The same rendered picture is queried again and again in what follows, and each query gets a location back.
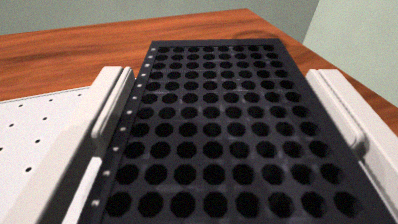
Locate black well plate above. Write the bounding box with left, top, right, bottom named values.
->
left=76, top=38, right=397, bottom=224

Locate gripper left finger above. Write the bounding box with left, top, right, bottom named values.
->
left=0, top=67, right=135, bottom=224

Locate grey perforated base plate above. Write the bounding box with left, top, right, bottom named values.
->
left=0, top=86, right=101, bottom=224

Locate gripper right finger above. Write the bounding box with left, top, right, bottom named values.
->
left=305, top=69, right=398, bottom=219

